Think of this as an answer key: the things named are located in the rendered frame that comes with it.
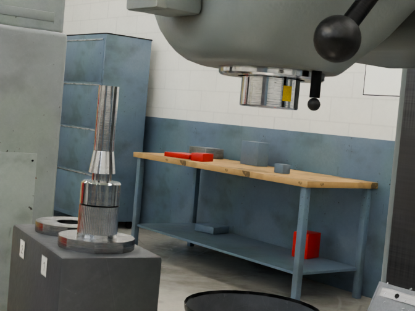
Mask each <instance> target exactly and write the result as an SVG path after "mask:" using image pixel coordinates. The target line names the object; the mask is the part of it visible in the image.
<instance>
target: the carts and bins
mask: <svg viewBox="0 0 415 311"><path fill-rule="evenodd" d="M185 304H186V305H185ZM184 309H185V311H319V309H317V308H315V307H314V306H312V305H310V304H307V303H305V302H302V301H299V300H296V299H292V298H289V297H284V296H279V295H275V294H268V293H264V292H253V291H237V290H219V291H205V292H199V293H196V294H192V295H190V296H188V297H187V298H186V299H185V300H184Z"/></svg>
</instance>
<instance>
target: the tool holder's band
mask: <svg viewBox="0 0 415 311"><path fill-rule="evenodd" d="M80 188H81V189H84V190H88V191H98V192H110V193H113V192H120V191H121V184H120V182H118V181H112V180H111V182H97V181H92V180H91V179H84V180H82V181H81V186H80Z"/></svg>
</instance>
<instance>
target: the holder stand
mask: <svg viewBox="0 0 415 311"><path fill-rule="evenodd" d="M77 225H78V217H41V218H37V219H36V221H35V225H21V224H16V225H14V227H13V234H12V250H11V258H10V275H9V291H8V300H7V311H157V306H158V298H159V283H160V276H161V262H162V259H161V257H160V256H158V255H156V254H154V253H152V252H150V251H148V250H146V249H144V248H142V247H140V246H137V245H136V244H135V238H134V237H133V236H130V235H128V234H125V233H119V232H117V237H116V238H114V239H90V238H83V237H80V236H78V235H77Z"/></svg>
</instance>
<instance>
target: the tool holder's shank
mask: <svg viewBox="0 0 415 311"><path fill-rule="evenodd" d="M118 100H119V87H116V86H104V85H99V86H98V101H97V109H96V125H95V133H94V138H95V139H94V148H93V149H94V150H93V154H92V158H91V162H90V167H89V171H88V172H90V173H92V177H91V180H92V181H97V182H111V178H112V174H115V158H114V146H115V141H114V140H115V131H116V123H117V108H118Z"/></svg>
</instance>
